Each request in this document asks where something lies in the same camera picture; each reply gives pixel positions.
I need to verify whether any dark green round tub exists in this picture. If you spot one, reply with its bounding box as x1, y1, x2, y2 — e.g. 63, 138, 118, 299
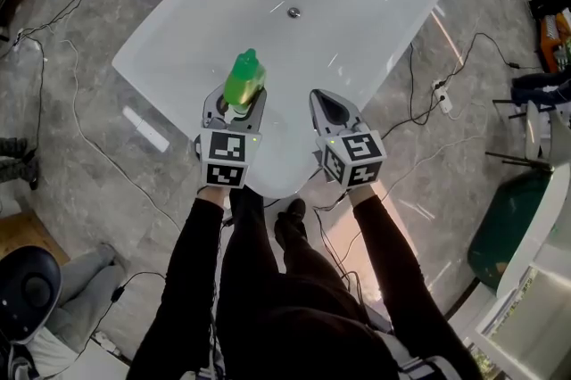
467, 171, 554, 291

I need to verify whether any black floor cable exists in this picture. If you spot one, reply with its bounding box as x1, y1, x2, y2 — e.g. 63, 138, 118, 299
369, 32, 541, 138

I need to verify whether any person's body in black clothes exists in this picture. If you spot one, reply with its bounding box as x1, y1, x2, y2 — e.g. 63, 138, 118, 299
216, 186, 393, 380

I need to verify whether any dark bag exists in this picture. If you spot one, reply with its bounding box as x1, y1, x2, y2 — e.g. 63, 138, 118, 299
510, 72, 571, 103

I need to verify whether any person's left forearm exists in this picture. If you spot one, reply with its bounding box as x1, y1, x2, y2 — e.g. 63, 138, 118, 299
142, 185, 229, 352

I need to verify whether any green plastic bottle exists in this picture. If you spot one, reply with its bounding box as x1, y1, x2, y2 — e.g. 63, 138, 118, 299
222, 47, 269, 112

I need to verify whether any white chair with black legs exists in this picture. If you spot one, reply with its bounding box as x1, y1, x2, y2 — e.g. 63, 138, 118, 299
484, 99, 559, 172

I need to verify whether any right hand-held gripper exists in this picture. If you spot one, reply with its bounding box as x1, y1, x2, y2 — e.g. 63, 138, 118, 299
310, 88, 387, 191

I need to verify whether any white power strip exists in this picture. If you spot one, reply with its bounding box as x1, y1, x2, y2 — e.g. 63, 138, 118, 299
431, 78, 454, 112

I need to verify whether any white pod with dark inside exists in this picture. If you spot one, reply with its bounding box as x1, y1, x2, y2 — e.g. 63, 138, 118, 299
0, 246, 62, 344

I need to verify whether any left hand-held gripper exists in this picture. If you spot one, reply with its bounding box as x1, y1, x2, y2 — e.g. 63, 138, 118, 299
194, 83, 270, 191

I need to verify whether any brown wooden box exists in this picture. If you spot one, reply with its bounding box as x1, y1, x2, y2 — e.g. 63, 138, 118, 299
0, 211, 70, 268

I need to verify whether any person's right forearm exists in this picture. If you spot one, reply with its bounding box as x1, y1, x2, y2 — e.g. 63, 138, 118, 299
346, 183, 443, 352

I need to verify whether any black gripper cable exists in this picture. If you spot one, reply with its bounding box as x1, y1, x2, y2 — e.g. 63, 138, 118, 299
311, 190, 371, 312

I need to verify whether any white floor cable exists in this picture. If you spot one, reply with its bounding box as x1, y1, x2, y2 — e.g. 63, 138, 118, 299
62, 39, 180, 232

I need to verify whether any white curved furniture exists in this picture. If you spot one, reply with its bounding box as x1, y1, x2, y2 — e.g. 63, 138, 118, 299
445, 166, 571, 380

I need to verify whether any orange crate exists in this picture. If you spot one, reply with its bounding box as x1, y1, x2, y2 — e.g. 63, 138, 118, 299
540, 11, 571, 74

